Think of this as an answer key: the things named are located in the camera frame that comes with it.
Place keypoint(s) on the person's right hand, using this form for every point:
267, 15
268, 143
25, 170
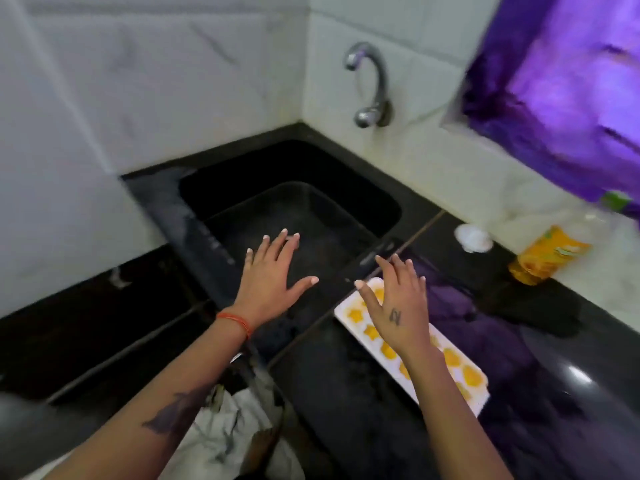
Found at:
400, 314

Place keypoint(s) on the person's left hand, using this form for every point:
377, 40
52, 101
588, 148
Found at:
265, 289

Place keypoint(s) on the white ice cube tray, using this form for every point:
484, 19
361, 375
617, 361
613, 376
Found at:
465, 374

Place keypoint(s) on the white plastic funnel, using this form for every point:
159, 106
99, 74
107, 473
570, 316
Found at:
472, 238

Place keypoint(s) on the orange juice bottle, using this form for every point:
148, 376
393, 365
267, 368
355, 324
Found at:
550, 254

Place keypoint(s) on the green bottle cap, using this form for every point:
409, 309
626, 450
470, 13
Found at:
616, 200

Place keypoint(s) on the person's left forearm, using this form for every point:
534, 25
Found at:
160, 404

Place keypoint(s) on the person's right forearm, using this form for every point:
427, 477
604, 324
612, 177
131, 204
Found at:
455, 424

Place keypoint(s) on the black stone sink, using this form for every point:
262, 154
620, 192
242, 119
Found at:
325, 204

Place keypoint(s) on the floral patterned cloth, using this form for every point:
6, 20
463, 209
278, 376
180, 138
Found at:
220, 434

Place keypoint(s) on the purple curtain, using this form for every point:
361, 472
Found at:
565, 94

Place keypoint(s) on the chrome wall tap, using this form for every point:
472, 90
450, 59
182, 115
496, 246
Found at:
372, 114

